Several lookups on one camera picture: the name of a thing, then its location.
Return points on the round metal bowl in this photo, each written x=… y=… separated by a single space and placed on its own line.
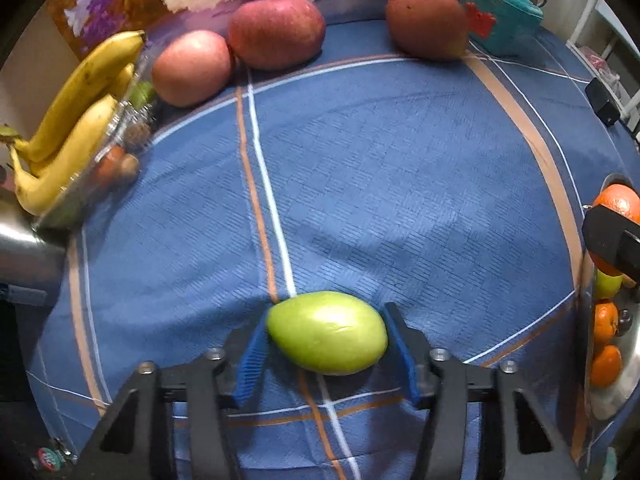
x=631 y=355

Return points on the red plastic bag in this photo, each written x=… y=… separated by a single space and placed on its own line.
x=597 y=62

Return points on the red striped apple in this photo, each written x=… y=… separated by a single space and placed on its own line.
x=277 y=30

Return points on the stainless steel thermos jug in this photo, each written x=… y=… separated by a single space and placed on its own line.
x=25 y=255

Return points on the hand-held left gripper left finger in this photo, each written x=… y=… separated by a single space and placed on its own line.
x=250 y=365

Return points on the clear plastic container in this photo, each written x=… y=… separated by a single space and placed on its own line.
x=85 y=195

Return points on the orange tangerine with stem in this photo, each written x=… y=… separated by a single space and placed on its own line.
x=605 y=366

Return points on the dark red apple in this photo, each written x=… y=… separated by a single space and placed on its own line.
x=427 y=20

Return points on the black plum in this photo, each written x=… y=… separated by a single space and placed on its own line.
x=625 y=317

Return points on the blue plaid tablecloth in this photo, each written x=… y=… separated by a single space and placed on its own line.
x=400 y=185

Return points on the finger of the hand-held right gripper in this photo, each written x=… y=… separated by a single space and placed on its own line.
x=612 y=240

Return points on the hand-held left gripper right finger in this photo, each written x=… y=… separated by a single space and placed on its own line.
x=405 y=355

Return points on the glass mug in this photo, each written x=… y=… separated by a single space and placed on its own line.
x=47 y=458

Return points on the small green mango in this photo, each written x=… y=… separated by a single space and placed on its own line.
x=327 y=332

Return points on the pale pink apple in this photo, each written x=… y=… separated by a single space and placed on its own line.
x=192 y=67

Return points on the black power adapter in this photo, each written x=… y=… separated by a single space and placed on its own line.
x=602 y=100

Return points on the white metal rack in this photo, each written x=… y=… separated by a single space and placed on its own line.
x=587 y=25

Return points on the small orange fruit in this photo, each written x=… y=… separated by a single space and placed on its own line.
x=109 y=160

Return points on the small brown kiwi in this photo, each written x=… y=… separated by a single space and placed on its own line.
x=127 y=166

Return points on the teal plastic box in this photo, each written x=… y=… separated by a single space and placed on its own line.
x=500 y=20

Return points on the yellow banana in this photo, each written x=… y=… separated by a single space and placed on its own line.
x=122 y=80
x=82 y=95
x=65 y=165

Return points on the small green fruit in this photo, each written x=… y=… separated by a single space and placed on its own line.
x=142 y=92

